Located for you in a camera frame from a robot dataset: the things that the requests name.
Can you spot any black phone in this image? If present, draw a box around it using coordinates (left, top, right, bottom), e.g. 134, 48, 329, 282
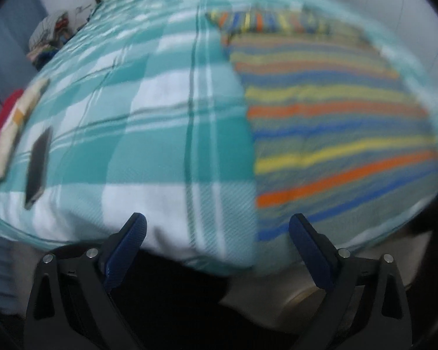
25, 127, 53, 209

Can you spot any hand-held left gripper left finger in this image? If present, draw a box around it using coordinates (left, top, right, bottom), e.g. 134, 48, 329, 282
24, 212, 147, 350

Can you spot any striped knit sweater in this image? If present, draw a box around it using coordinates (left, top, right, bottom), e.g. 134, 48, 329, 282
206, 5, 438, 243

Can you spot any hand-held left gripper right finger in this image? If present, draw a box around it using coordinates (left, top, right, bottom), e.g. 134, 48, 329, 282
289, 213, 413, 350

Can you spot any blue curtain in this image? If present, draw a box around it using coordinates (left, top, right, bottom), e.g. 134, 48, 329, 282
0, 0, 48, 117

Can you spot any bed with checked teal sheet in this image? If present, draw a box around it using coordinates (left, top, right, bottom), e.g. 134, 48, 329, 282
0, 0, 438, 278

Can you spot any cream patterned cushion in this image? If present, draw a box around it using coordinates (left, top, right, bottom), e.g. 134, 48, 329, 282
0, 78, 51, 187

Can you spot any red cloth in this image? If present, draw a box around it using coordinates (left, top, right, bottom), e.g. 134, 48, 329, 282
0, 89, 24, 161

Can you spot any pile of mixed clothes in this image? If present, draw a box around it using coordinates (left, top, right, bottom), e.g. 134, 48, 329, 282
26, 10, 77, 70

